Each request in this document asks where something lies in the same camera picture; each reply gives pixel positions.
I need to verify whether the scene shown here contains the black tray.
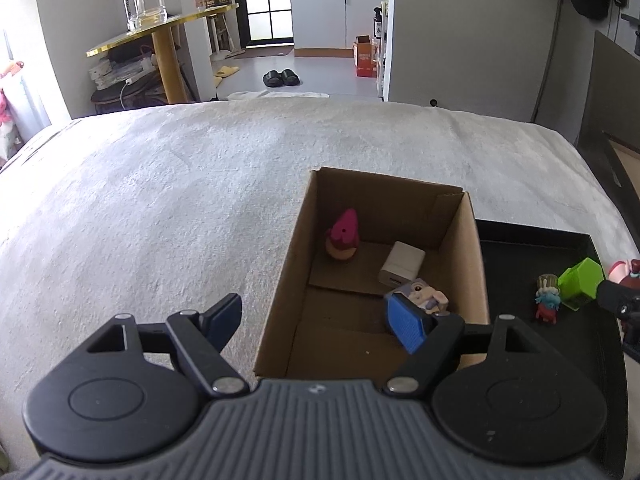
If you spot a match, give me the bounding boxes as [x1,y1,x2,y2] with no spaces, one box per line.
[472,218,629,480]

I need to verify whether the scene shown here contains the dark round bag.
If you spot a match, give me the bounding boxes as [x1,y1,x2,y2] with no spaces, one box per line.
[90,82,169,115]

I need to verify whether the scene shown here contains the small brown-hat toy figure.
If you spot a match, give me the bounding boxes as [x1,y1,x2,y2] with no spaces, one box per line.
[534,273,561,322]

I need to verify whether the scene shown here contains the white charger adapter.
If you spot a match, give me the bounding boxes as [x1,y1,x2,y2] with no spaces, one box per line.
[378,241,426,289]

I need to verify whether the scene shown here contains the red-hat toy figure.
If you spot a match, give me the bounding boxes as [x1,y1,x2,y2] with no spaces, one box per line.
[607,258,640,291]

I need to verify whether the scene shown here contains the black door lock handle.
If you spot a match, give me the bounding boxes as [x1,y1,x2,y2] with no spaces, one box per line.
[620,12,640,57]

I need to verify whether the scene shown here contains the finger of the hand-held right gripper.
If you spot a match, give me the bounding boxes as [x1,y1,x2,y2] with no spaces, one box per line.
[595,280,640,317]

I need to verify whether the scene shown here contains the round gold-rimmed table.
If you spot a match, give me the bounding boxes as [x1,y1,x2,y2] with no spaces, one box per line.
[86,2,240,106]

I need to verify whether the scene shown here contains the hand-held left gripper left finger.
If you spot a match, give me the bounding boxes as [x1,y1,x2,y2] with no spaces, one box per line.
[87,293,251,399]

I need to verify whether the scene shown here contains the orange carton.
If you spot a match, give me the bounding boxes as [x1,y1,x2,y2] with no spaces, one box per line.
[353,35,379,79]

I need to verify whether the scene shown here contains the white blanket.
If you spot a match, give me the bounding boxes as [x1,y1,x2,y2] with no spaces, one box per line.
[0,97,634,461]

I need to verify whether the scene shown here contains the brown cardboard box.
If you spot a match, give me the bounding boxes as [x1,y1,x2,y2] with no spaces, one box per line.
[253,166,490,380]

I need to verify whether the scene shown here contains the grey rabbit toy figure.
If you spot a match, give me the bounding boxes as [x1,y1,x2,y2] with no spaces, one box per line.
[399,280,449,319]

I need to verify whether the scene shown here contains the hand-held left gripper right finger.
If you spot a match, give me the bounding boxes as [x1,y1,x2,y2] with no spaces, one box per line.
[383,293,539,401]

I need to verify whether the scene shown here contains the white kitchen cabinet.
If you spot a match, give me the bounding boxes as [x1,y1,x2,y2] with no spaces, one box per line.
[289,0,389,59]

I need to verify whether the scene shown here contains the grey door mat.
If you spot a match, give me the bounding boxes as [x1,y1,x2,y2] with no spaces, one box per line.
[232,46,296,60]

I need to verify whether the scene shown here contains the black flat cardboard box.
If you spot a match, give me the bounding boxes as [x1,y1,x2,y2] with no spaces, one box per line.
[577,132,640,242]

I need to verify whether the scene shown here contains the black framed glass door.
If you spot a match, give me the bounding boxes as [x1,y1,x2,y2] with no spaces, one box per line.
[239,0,296,44]

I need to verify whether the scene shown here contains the thin grey pole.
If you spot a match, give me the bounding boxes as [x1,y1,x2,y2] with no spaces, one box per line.
[530,0,566,124]

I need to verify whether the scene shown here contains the pink-haired toy figure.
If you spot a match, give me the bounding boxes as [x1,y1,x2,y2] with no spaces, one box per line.
[326,208,360,261]

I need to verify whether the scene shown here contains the white narrow shelf rack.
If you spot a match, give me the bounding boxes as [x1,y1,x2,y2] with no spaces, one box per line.
[372,0,396,99]

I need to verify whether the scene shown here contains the grey leaning board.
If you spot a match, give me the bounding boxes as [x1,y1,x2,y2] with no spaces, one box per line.
[577,30,640,152]

